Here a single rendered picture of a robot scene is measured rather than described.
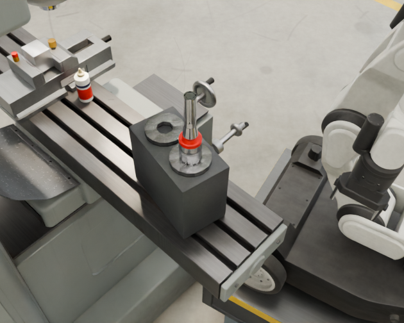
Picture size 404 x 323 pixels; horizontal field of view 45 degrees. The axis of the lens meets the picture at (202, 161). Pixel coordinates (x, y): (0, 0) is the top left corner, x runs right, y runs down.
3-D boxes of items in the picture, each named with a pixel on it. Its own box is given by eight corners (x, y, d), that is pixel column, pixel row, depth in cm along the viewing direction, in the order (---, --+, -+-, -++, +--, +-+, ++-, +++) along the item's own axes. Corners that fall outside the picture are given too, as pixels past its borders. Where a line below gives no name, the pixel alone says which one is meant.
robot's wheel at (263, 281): (282, 290, 163) (292, 262, 148) (276, 303, 161) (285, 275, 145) (229, 263, 170) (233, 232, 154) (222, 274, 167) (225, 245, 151)
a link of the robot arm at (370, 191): (393, 191, 117) (415, 161, 107) (379, 220, 112) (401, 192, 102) (344, 166, 120) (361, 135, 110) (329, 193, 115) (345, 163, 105)
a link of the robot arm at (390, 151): (407, 147, 103) (438, 103, 93) (395, 175, 98) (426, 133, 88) (378, 132, 105) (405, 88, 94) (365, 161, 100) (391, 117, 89)
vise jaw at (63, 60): (53, 44, 146) (50, 33, 143) (79, 63, 140) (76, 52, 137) (36, 54, 143) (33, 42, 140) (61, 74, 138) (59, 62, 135)
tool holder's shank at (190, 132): (199, 142, 97) (199, 101, 88) (182, 143, 97) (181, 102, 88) (197, 131, 99) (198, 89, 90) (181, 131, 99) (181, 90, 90)
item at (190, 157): (202, 165, 101) (202, 149, 97) (179, 165, 101) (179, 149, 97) (201, 147, 104) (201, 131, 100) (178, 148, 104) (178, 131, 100)
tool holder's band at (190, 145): (202, 149, 97) (202, 145, 96) (179, 149, 97) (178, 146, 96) (201, 131, 100) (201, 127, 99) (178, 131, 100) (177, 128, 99)
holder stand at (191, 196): (175, 156, 129) (173, 100, 113) (226, 215, 117) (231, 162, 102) (134, 177, 124) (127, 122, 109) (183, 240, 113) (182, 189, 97)
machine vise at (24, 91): (86, 44, 157) (80, 14, 149) (117, 65, 151) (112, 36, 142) (-11, 98, 141) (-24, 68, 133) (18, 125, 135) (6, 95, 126)
